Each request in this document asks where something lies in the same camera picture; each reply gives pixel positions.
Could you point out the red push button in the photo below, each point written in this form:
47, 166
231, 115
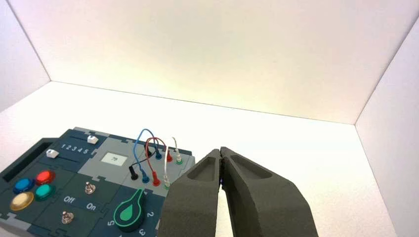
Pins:
45, 177

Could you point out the yellow push button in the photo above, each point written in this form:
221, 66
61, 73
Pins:
22, 201

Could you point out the blue push button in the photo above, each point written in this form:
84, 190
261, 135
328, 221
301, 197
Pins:
23, 185

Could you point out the small white display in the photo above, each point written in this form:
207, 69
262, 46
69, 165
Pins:
114, 159

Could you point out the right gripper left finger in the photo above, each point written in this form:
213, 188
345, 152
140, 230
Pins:
193, 202

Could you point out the white slider knob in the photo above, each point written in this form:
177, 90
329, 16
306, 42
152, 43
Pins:
92, 139
52, 153

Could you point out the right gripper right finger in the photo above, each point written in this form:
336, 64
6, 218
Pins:
262, 206

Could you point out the green push button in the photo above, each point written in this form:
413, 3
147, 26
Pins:
45, 192

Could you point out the metal toggle switch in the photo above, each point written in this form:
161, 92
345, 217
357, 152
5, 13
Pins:
89, 188
67, 217

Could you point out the green rotary knob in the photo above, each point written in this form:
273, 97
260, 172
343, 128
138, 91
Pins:
129, 212

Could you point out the teal and grey control box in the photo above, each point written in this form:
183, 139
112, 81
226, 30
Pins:
98, 193

